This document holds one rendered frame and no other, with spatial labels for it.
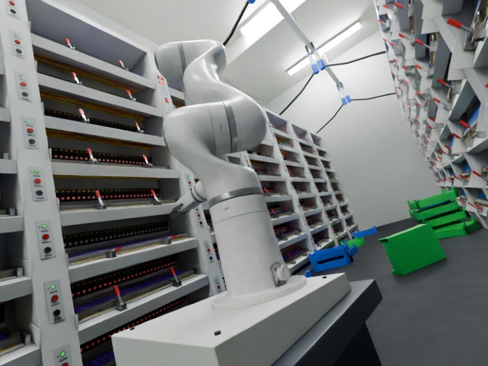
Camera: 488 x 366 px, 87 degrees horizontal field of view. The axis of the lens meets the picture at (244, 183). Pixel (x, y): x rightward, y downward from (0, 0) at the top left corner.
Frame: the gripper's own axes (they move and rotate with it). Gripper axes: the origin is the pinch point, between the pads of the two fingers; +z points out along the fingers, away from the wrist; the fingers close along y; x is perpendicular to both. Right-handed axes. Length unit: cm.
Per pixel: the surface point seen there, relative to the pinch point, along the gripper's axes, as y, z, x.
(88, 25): 2, -10, -108
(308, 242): -154, 24, 55
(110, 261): 28.1, 14.2, 6.5
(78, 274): 39.4, 14.7, 6.3
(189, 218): -19.4, 14.3, -0.7
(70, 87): 21, -2, -68
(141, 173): 1.6, 7.0, -27.1
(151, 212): 3.4, 11.3, -7.9
